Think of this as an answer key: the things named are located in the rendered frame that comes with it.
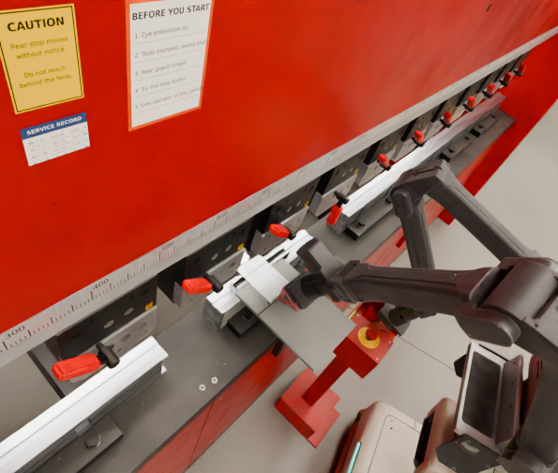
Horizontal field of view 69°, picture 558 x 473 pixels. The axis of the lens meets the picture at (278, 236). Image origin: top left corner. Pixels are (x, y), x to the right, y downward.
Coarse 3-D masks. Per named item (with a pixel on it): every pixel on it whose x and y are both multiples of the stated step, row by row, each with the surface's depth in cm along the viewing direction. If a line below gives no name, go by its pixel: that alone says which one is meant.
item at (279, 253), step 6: (282, 246) 114; (276, 252) 112; (282, 252) 113; (288, 252) 113; (264, 258) 109; (270, 258) 111; (276, 258) 110; (240, 276) 104; (234, 282) 102; (240, 282) 103; (234, 288) 102
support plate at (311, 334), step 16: (288, 272) 108; (256, 304) 99; (272, 304) 101; (320, 304) 104; (272, 320) 98; (288, 320) 99; (304, 320) 100; (320, 320) 101; (336, 320) 102; (288, 336) 96; (304, 336) 97; (320, 336) 98; (336, 336) 99; (304, 352) 94; (320, 352) 96
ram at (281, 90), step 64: (0, 0) 23; (64, 0) 26; (256, 0) 38; (320, 0) 45; (384, 0) 55; (448, 0) 72; (512, 0) 104; (0, 64) 25; (256, 64) 44; (320, 64) 54; (384, 64) 70; (448, 64) 99; (0, 128) 28; (192, 128) 43; (256, 128) 53; (320, 128) 67; (0, 192) 31; (64, 192) 36; (128, 192) 42; (192, 192) 51; (256, 192) 66; (0, 256) 35; (64, 256) 41; (128, 256) 50; (0, 320) 41; (64, 320) 49
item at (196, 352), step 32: (320, 224) 141; (384, 224) 150; (352, 256) 135; (192, 320) 106; (192, 352) 101; (224, 352) 103; (256, 352) 105; (160, 384) 94; (192, 384) 96; (224, 384) 98; (128, 416) 88; (160, 416) 90; (192, 416) 91; (128, 448) 84; (160, 448) 88
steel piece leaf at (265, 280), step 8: (264, 264) 108; (256, 272) 105; (264, 272) 106; (272, 272) 107; (248, 280) 103; (256, 280) 104; (264, 280) 105; (272, 280) 105; (280, 280) 106; (256, 288) 102; (264, 288) 103; (272, 288) 103; (280, 288) 104; (264, 296) 101; (272, 296) 102
